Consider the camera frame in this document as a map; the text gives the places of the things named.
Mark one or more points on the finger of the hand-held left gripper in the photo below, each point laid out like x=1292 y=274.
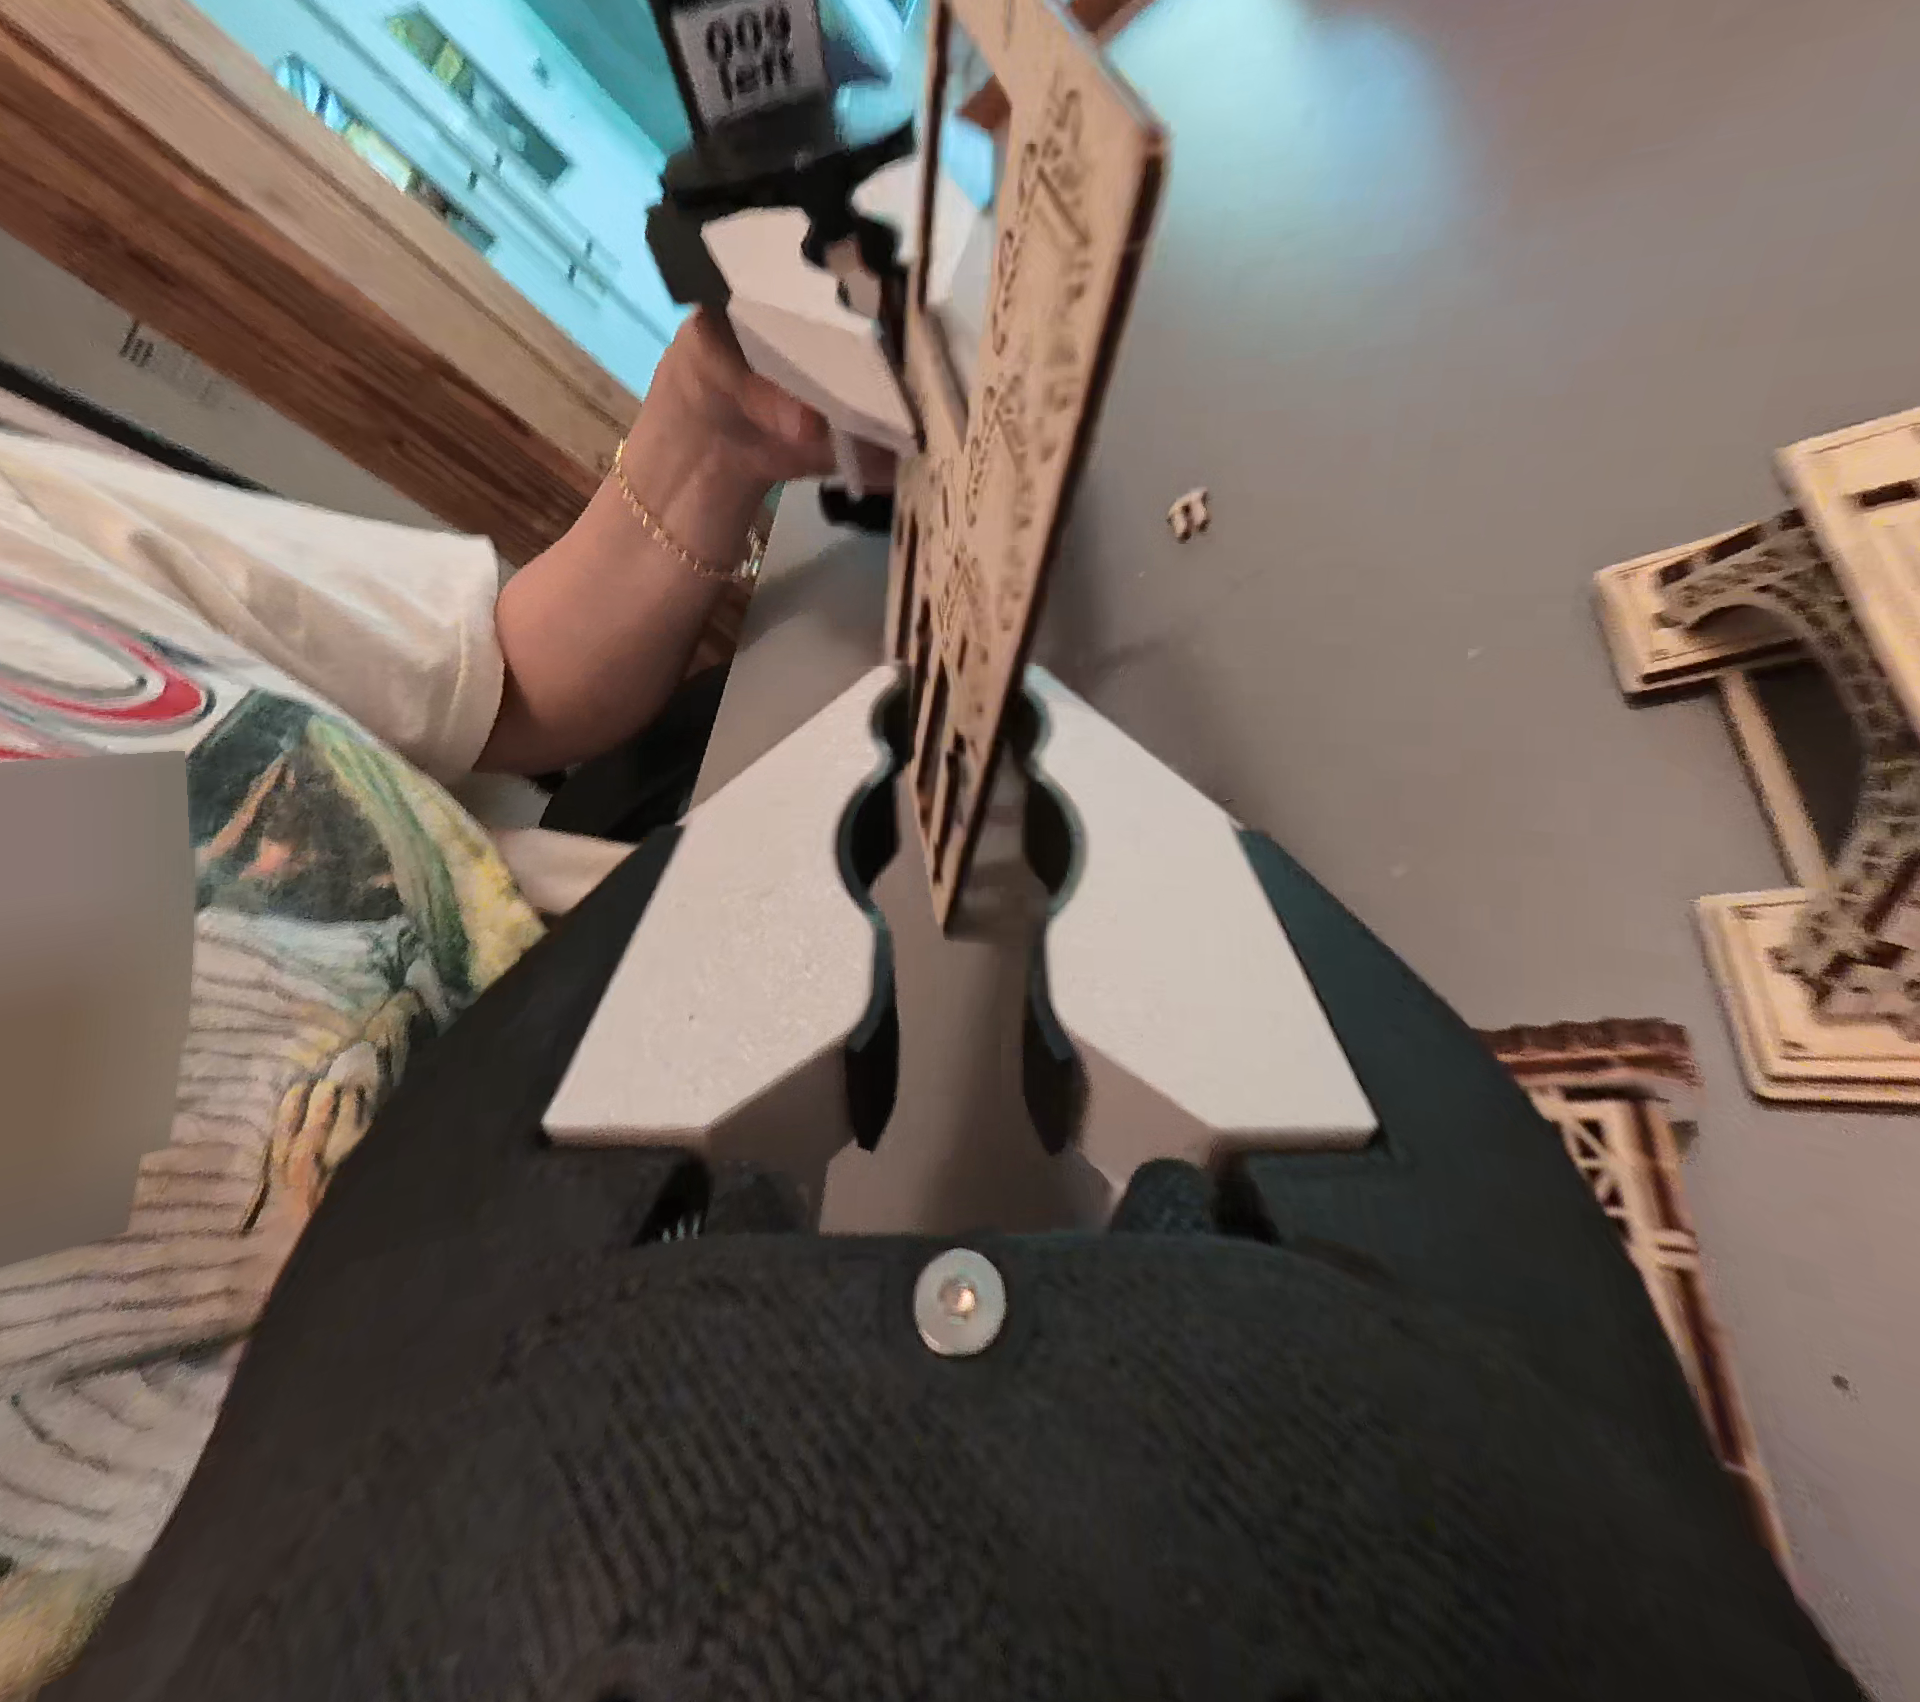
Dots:
x=960 y=246
x=810 y=353

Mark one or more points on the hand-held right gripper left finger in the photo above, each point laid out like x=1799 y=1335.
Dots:
x=734 y=982

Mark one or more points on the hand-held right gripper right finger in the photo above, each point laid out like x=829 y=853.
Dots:
x=1201 y=997

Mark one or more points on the wooden puzzle sheet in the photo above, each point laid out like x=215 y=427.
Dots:
x=1034 y=382

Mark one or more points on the person's left forearm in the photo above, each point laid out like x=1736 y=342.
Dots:
x=615 y=636

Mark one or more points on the person's left hand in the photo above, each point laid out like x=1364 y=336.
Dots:
x=705 y=412

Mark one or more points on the small notched wooden piece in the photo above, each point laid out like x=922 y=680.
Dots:
x=1191 y=514

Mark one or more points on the wooden tower middle section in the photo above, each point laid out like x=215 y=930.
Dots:
x=1621 y=1177

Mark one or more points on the white printed t-shirt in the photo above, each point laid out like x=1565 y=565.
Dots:
x=301 y=563

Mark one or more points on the wooden tower base model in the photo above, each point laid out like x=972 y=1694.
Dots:
x=1845 y=682

